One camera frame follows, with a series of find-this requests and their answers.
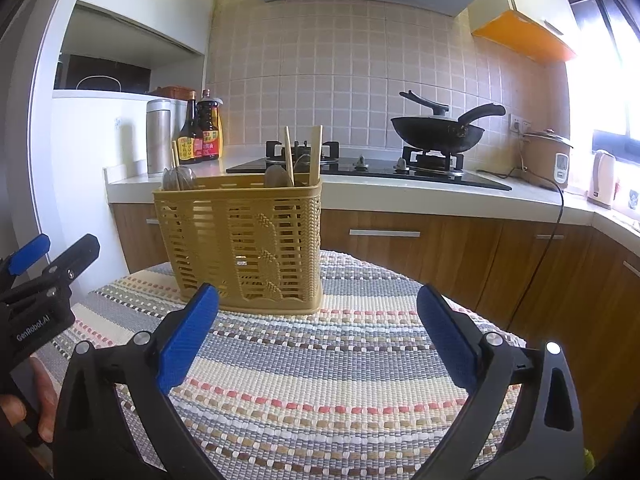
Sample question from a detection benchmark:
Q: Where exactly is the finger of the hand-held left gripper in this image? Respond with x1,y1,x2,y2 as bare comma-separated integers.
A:
0,234,101,307
0,234,52,288

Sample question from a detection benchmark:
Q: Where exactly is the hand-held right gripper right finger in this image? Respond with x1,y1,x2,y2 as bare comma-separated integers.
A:
416,284,586,480

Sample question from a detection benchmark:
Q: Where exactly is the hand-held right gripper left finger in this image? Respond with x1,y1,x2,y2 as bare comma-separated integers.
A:
52,283,223,480

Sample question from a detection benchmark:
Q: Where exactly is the yellow plastic utensil basket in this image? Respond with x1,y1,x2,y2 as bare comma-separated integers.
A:
152,178,323,315

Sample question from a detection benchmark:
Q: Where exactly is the person's left hand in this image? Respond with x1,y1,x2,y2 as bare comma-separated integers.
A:
0,355,57,443

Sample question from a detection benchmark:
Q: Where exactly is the striped woven table mat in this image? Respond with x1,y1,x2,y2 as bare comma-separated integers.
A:
37,249,531,480

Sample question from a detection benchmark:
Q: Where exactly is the stainless steel thermos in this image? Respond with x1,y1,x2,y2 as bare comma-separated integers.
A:
146,99,174,176

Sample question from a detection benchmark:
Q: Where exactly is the dark soy sauce bottle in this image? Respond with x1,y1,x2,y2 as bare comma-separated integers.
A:
177,91,204,165

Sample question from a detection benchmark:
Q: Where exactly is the black gas stove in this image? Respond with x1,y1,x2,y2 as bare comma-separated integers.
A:
226,140,513,192

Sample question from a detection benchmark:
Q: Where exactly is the sauce bottle with red label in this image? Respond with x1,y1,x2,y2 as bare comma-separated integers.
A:
196,89,222,162

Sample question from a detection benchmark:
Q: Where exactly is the beige rice cooker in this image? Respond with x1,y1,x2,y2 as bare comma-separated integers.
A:
520,129,574,190

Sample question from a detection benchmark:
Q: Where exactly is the black frying pan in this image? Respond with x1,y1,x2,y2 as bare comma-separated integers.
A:
390,102,507,155

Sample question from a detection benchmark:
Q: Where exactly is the white electric kettle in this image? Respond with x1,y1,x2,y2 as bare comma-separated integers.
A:
587,149,619,210

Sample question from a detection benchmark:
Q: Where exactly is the kitchen window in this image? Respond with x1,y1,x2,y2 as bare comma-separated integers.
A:
565,0,640,166

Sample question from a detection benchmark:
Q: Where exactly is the long silver cabinet handle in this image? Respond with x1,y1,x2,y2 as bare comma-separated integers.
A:
349,229,422,239

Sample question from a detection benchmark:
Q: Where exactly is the black power cable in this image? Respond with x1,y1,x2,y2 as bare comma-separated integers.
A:
477,167,565,332

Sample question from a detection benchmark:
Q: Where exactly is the pan lid with black handle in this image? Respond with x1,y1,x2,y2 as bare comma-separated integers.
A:
399,90,461,122

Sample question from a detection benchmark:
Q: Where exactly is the orange wall cabinet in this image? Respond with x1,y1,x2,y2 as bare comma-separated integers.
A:
471,0,578,65

